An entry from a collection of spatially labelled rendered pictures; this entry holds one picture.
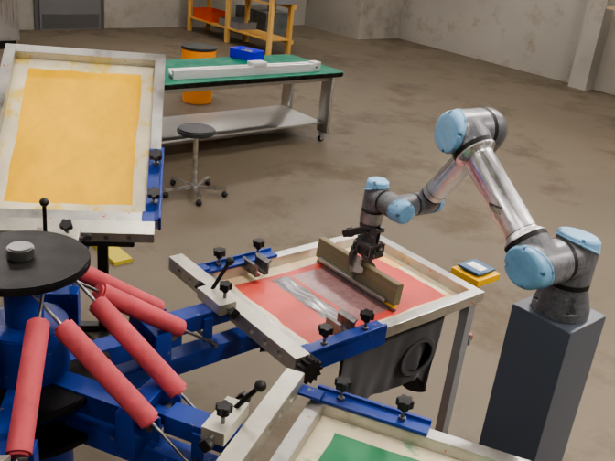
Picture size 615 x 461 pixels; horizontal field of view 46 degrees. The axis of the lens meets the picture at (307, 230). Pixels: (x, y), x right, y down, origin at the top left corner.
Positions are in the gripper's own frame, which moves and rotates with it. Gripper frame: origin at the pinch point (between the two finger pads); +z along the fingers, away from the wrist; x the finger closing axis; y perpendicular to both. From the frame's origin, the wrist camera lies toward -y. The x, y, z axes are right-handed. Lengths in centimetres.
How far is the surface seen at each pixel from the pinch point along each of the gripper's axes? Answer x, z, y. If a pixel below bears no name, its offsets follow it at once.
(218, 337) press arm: -56, 9, 1
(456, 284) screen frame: 28.2, 1.1, 21.2
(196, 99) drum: 263, 111, -533
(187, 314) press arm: -68, -4, 2
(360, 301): -6.5, 4.5, 9.8
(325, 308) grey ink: -20.7, 4.1, 8.4
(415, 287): 18.0, 4.3, 12.2
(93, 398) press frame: -105, -2, 21
